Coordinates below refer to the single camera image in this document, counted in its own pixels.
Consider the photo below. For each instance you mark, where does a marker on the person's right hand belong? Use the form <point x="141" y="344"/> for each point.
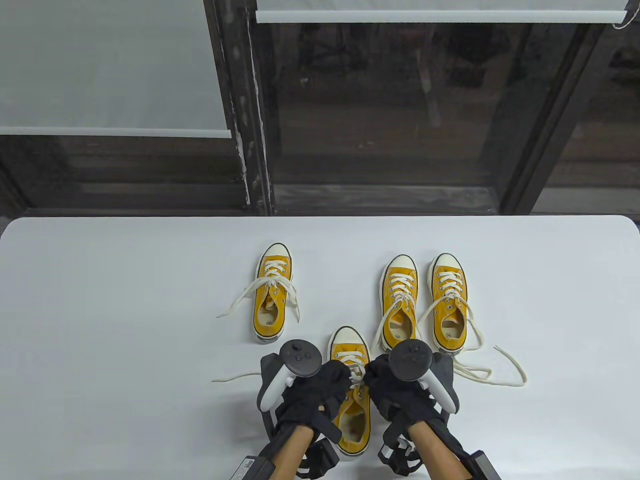
<point x="400" y="400"/>

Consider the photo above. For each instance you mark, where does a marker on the person's left hand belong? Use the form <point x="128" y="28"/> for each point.
<point x="315" y="400"/>

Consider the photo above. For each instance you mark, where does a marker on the person's left forearm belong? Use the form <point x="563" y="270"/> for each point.
<point x="292" y="455"/>

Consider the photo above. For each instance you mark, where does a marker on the person's right forearm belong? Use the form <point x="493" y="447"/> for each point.
<point x="435" y="450"/>

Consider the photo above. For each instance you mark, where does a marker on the black wrist battery box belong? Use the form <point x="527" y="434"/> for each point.
<point x="255" y="470"/>
<point x="485" y="467"/>

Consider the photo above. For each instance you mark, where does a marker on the white roller blind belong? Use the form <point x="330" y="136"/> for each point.
<point x="425" y="15"/>

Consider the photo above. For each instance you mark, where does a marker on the grey roller blind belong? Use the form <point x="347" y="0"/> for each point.
<point x="100" y="65"/>

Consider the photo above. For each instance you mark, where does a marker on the black wrist camera rig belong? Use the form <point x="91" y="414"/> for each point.
<point x="322" y="460"/>
<point x="400" y="457"/>

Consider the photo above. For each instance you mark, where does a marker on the dark window frame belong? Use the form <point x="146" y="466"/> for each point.
<point x="245" y="100"/>

